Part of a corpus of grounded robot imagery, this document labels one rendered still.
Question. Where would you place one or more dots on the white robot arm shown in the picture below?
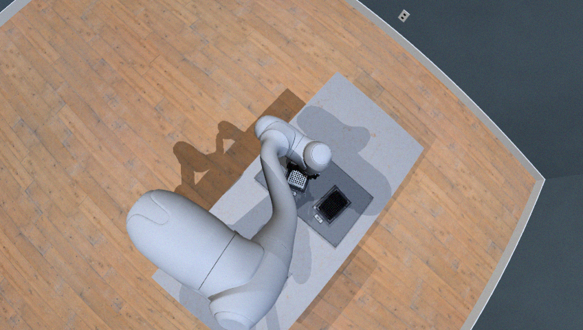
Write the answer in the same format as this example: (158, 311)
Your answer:
(185, 240)

